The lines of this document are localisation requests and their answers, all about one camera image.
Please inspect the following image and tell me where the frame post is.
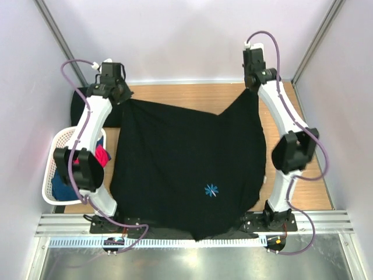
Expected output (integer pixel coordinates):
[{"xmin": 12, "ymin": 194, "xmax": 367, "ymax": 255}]
[
  {"xmin": 33, "ymin": 0, "xmax": 87, "ymax": 86},
  {"xmin": 291, "ymin": 0, "xmax": 346, "ymax": 87}
]

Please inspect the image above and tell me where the folded black t shirt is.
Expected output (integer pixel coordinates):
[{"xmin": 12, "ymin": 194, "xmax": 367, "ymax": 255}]
[{"xmin": 70, "ymin": 91, "xmax": 122, "ymax": 128}]

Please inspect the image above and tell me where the aluminium rail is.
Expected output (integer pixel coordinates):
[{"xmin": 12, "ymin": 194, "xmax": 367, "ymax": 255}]
[{"xmin": 35, "ymin": 210, "xmax": 353, "ymax": 236}]

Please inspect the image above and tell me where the right frame post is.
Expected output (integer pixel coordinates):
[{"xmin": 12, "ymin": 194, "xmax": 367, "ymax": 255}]
[{"xmin": 291, "ymin": 0, "xmax": 346, "ymax": 87}]

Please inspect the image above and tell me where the blue t shirt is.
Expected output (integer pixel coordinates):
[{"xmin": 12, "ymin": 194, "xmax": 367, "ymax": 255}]
[{"xmin": 51, "ymin": 136, "xmax": 104, "ymax": 201}]

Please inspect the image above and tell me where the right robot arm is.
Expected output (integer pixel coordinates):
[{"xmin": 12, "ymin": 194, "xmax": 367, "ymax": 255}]
[{"xmin": 243, "ymin": 43, "xmax": 319, "ymax": 231}]

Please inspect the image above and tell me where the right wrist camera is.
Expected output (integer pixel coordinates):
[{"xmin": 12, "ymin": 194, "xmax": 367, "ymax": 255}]
[{"xmin": 250, "ymin": 43, "xmax": 264, "ymax": 51}]

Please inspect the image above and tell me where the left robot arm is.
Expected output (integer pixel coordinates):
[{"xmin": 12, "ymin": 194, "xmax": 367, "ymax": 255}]
[{"xmin": 53, "ymin": 59, "xmax": 133, "ymax": 233}]

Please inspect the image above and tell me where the white plastic laundry basket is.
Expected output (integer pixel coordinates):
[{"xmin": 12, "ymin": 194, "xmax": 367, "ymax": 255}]
[{"xmin": 41, "ymin": 127, "xmax": 106, "ymax": 206}]

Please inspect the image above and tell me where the pink t shirt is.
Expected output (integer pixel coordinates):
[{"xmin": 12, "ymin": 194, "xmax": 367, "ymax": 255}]
[{"xmin": 72, "ymin": 145, "xmax": 111, "ymax": 169}]

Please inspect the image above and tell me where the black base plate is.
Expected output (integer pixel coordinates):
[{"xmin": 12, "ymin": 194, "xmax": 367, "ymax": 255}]
[{"xmin": 89, "ymin": 211, "xmax": 298, "ymax": 240}]

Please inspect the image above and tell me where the left frame post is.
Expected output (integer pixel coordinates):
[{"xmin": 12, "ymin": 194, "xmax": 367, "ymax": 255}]
[{"xmin": 33, "ymin": 0, "xmax": 87, "ymax": 86}]

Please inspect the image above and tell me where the black t shirt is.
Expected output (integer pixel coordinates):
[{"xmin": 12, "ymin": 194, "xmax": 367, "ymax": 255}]
[
  {"xmin": 110, "ymin": 90, "xmax": 266, "ymax": 240},
  {"xmin": 70, "ymin": 91, "xmax": 122, "ymax": 128}
]

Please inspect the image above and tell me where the slotted cable duct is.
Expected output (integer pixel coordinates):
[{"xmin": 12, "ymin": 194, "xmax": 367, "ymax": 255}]
[{"xmin": 49, "ymin": 236, "xmax": 267, "ymax": 249}]

